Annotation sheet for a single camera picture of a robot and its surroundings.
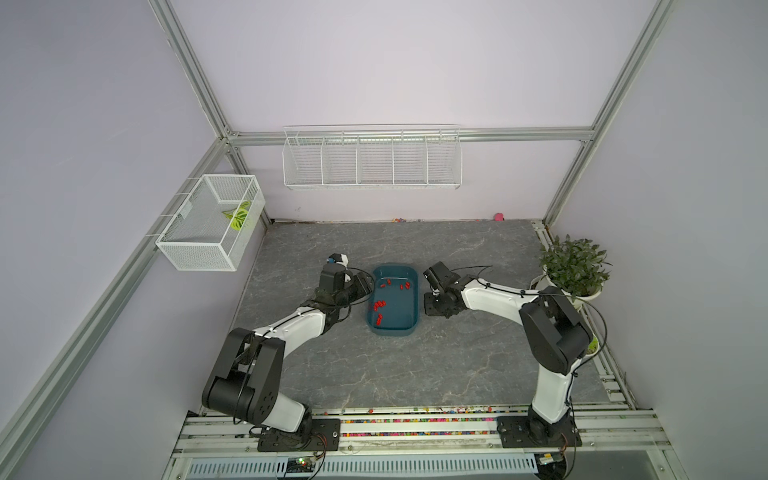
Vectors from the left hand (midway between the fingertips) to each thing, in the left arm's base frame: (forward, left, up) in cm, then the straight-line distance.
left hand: (371, 280), depth 90 cm
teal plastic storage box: (-2, -6, -11) cm, 13 cm away
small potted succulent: (-24, -60, -3) cm, 64 cm away
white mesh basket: (+10, +44, +15) cm, 47 cm away
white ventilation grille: (-44, +25, -12) cm, 52 cm away
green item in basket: (+12, +35, +19) cm, 42 cm away
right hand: (-5, -18, -10) cm, 21 cm away
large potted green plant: (-6, -58, +9) cm, 59 cm away
